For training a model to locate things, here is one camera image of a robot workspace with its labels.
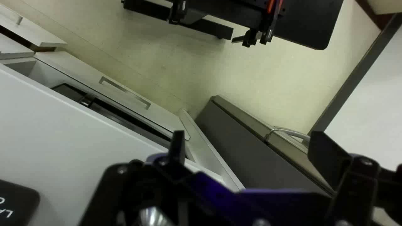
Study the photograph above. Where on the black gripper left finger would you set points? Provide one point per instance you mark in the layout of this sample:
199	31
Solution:
126	188

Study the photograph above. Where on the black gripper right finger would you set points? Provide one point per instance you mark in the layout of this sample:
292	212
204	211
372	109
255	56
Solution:
360	188

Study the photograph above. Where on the dark baseboard strip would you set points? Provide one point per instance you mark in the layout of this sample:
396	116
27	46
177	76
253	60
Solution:
356	75

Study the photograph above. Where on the black overhead device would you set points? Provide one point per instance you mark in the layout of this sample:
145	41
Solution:
306	20

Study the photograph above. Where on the wide white drawer front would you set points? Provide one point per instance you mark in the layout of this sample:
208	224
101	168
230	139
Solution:
29	35

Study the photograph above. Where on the black red bar clamp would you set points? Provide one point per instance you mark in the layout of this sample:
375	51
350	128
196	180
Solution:
209	26
252	37

